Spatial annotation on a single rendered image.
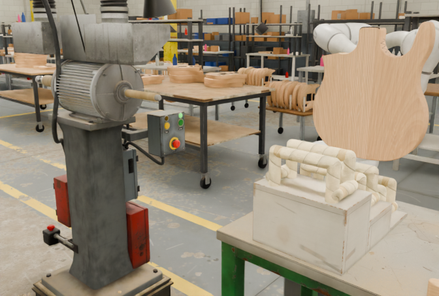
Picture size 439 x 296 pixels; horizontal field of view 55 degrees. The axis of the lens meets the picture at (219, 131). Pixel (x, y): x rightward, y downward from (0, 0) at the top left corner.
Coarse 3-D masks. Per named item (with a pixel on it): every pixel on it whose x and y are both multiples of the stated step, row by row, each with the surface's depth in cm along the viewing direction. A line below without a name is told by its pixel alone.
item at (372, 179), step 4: (368, 176) 119; (372, 176) 118; (376, 176) 118; (368, 180) 119; (372, 180) 118; (376, 180) 119; (368, 184) 119; (372, 184) 119; (376, 184) 119; (368, 188) 119; (372, 188) 119; (376, 188) 119; (372, 192) 119
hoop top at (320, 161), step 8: (272, 152) 110; (280, 152) 108; (288, 152) 107; (296, 152) 105; (304, 152) 104; (296, 160) 106; (304, 160) 104; (312, 160) 102; (320, 160) 101; (328, 160) 100; (336, 160) 99
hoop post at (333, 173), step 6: (330, 168) 99; (336, 168) 99; (330, 174) 100; (336, 174) 99; (330, 180) 100; (336, 180) 100; (330, 186) 100; (336, 186) 100; (330, 192) 100; (330, 198) 101
